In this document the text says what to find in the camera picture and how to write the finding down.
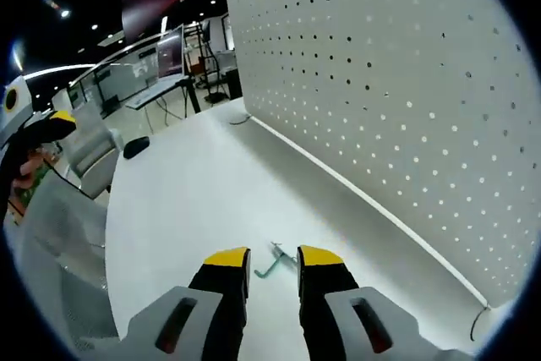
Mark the black computer mouse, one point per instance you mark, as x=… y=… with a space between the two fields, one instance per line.
x=136 y=147

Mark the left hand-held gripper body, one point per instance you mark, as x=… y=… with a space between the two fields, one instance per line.
x=21 y=111

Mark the round ceiling spotlights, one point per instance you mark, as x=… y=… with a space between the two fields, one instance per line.
x=64 y=13

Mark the white desk with black legs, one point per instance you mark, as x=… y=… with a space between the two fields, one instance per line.
x=152 y=92

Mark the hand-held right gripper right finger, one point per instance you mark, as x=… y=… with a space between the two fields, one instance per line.
x=325 y=293

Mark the black computer tower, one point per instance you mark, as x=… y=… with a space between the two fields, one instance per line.
x=234 y=84

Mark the white office chair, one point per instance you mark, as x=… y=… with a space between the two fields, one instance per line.
x=93 y=154

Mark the white round disc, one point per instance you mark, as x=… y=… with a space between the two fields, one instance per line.
x=241 y=120

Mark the grey mesh office chair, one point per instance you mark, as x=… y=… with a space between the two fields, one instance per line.
x=63 y=251

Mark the open laptop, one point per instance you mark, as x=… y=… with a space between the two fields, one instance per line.
x=171 y=52

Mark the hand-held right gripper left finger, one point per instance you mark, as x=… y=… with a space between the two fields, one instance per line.
x=220 y=293

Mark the person's left hand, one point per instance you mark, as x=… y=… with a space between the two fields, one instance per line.
x=27 y=171

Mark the large red display screen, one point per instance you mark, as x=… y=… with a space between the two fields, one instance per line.
x=148 y=6

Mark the green hook assembly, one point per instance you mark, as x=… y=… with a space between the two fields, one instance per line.
x=274 y=266

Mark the white perforated mounting plate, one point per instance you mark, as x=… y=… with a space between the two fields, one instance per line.
x=380 y=82

